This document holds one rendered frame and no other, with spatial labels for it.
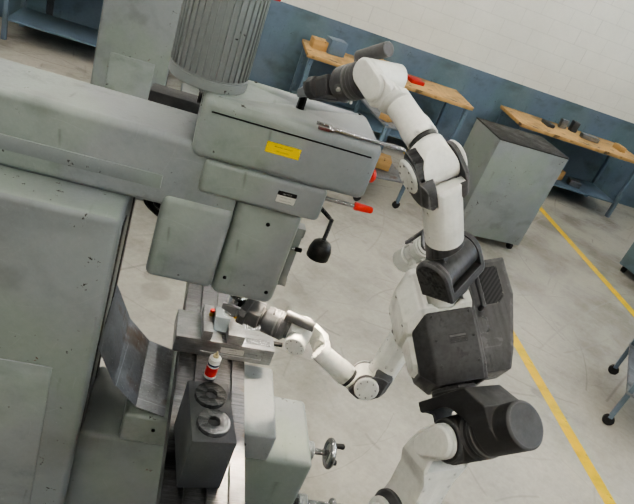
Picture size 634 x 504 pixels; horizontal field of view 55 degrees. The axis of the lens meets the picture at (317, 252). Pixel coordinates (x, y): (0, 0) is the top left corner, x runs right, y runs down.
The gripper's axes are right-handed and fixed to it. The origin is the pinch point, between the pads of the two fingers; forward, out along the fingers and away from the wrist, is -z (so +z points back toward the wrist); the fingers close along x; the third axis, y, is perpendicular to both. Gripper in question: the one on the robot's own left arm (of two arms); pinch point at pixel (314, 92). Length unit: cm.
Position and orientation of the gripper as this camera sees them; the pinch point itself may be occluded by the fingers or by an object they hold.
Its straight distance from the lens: 162.6
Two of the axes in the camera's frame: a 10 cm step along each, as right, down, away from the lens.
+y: -0.4, -10.0, -0.7
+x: 7.6, -0.7, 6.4
